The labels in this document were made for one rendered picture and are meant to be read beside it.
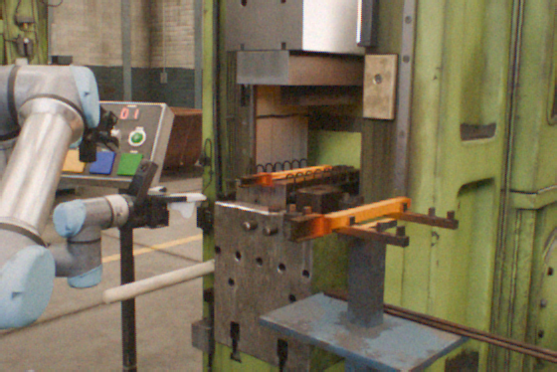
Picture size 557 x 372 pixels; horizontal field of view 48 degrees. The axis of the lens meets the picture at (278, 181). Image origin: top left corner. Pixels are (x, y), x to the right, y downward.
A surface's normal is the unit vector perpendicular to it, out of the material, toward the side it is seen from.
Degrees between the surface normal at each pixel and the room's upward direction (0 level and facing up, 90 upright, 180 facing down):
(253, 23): 90
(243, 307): 90
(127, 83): 90
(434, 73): 90
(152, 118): 60
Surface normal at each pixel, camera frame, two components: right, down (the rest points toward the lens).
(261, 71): -0.65, 0.11
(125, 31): 0.77, 0.11
